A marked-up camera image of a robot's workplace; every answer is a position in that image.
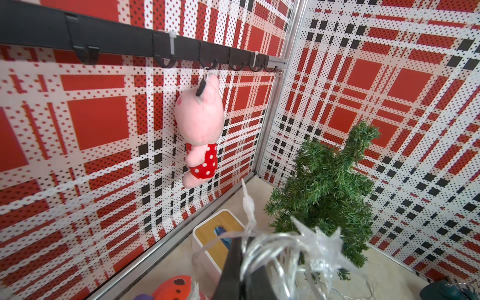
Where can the clear star string light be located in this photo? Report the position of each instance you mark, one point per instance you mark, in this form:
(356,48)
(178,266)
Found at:
(298,263)

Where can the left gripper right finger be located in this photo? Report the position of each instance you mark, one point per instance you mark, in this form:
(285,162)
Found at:
(258,285)

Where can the white wooden tissue box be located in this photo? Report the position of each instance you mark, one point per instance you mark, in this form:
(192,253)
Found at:
(209,250)

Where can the black hook rail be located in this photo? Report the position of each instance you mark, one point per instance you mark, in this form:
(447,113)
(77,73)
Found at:
(32,25)

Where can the pink pig plush toy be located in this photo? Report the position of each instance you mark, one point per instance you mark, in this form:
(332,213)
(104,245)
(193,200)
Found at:
(200,117)

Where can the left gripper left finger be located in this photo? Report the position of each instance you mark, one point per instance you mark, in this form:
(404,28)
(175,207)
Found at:
(230,286)

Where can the red shark plush toy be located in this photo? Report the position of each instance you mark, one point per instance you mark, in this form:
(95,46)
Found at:
(177,288)

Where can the right small christmas tree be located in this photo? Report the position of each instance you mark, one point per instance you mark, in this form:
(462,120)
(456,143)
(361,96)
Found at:
(326,192)

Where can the green alarm clock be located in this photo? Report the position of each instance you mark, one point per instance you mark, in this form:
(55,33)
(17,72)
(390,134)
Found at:
(445,290)

